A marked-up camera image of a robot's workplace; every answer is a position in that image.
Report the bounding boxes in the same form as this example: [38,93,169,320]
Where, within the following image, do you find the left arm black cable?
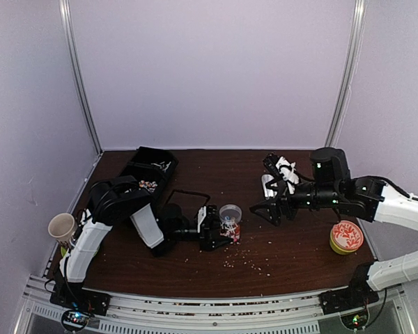
[165,189,212,209]

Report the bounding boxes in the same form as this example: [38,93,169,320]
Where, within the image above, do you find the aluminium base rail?
[13,271,417,334]

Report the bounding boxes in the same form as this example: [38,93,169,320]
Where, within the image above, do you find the clear plastic jar lid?
[219,204,242,221]

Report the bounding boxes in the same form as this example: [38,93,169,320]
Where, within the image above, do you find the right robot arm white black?
[249,147,418,308]

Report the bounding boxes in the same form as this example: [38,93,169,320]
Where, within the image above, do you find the black three-compartment candy bin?
[120,146,178,202]

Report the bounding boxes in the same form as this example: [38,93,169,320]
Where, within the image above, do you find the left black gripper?
[168,216,233,251]

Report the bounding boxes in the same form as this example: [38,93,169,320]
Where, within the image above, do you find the green saucer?
[61,246,70,257]

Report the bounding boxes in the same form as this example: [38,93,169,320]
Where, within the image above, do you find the right aluminium frame post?
[325,0,367,147]

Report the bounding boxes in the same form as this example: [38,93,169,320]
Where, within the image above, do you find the beige ceramic mug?
[48,213,77,244]

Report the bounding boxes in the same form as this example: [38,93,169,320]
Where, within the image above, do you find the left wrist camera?
[196,206,207,233]

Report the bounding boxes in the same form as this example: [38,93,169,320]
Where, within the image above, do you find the aluminium frame post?
[325,0,367,147]
[59,0,103,155]

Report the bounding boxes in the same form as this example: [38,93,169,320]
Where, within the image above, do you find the clear plastic jar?
[219,217,242,243]

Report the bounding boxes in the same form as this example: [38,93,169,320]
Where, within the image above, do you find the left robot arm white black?
[48,176,234,309]

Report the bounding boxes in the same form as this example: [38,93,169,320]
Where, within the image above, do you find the metal scoop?
[261,174,277,199]

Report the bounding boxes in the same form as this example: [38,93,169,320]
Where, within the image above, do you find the green tin orange patterned lid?
[330,220,364,255]

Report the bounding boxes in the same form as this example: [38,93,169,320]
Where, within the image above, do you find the left aluminium frame post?
[59,0,103,155]

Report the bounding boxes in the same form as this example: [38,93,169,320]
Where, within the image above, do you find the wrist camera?
[263,154,300,194]
[196,206,207,233]

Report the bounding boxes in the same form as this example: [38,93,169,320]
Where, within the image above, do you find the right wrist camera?
[263,154,300,194]

